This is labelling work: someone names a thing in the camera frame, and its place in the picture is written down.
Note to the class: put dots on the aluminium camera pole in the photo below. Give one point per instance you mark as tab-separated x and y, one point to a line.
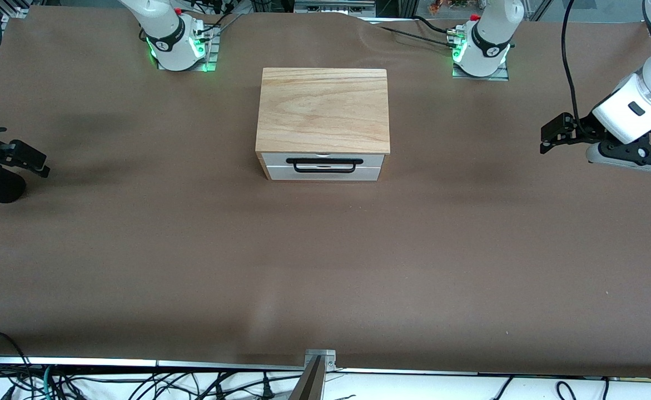
308	386

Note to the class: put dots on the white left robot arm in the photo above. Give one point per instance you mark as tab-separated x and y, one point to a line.
636	105

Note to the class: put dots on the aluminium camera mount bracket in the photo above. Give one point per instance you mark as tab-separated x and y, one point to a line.
328	355

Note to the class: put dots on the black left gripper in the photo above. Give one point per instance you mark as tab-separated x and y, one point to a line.
582	131

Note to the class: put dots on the white drawer front with notch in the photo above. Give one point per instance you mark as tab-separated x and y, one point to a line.
275	159

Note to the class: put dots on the aluminium table edge rail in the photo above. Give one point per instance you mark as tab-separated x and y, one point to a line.
108	362

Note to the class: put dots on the orange background items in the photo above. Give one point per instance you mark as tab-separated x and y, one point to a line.
442	6

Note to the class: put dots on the grey metal device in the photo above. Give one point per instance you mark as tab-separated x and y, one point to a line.
331	8

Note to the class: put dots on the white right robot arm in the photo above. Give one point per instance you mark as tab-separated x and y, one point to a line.
167	39

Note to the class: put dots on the light wooden drawer cabinet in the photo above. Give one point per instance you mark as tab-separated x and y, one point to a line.
325	111

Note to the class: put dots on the aluminium side frame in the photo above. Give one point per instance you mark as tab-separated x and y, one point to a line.
16	8

